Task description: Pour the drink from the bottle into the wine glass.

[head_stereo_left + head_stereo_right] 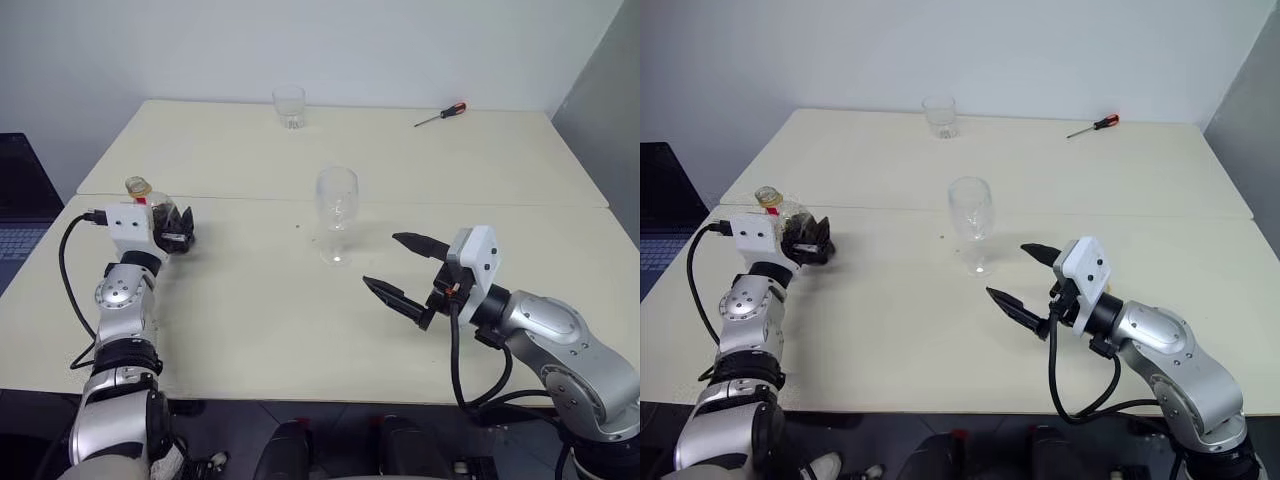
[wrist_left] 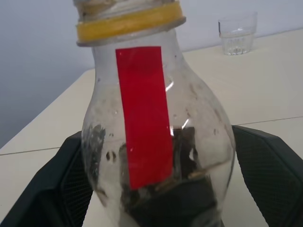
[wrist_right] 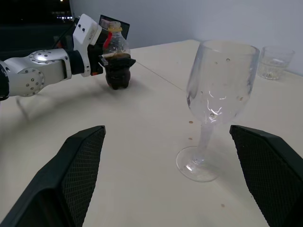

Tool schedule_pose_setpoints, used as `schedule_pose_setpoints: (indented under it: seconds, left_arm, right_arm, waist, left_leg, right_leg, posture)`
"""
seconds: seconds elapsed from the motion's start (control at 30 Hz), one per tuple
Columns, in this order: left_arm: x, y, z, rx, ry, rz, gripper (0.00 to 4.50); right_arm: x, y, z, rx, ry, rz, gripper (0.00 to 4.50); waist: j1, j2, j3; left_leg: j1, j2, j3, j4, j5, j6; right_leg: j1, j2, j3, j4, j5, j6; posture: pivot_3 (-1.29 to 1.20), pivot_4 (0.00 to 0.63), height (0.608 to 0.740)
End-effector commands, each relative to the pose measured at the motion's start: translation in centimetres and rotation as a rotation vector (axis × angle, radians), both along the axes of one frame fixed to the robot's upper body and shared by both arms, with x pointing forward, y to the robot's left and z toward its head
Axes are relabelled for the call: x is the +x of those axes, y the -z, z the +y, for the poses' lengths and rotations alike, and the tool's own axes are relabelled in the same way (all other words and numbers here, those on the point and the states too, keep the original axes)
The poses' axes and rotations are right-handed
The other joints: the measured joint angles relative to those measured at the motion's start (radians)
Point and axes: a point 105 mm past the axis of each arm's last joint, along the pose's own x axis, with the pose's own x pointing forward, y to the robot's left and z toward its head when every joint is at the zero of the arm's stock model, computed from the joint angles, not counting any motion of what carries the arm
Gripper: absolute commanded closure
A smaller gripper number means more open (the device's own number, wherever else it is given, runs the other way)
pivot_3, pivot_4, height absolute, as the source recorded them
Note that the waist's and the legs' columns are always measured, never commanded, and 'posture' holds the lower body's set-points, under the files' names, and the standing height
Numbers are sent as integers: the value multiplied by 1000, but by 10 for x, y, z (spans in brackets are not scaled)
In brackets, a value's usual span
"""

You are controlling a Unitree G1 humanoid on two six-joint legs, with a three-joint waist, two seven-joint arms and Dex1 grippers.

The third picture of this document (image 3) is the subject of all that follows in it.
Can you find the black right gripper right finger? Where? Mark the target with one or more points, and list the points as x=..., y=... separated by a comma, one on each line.
x=267, y=170

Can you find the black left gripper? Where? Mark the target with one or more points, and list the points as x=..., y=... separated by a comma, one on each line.
x=95, y=60

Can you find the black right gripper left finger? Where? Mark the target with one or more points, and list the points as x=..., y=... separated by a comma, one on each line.
x=71, y=177

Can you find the plastic bottle with red cap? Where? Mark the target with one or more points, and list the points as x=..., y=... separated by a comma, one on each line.
x=117, y=45

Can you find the clear plastic item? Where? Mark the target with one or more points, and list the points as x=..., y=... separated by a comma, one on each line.
x=204, y=137

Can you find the clear glass tumbler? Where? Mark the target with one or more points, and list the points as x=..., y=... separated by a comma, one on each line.
x=274, y=63

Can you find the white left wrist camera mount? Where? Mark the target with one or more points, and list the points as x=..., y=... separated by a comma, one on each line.
x=82, y=30

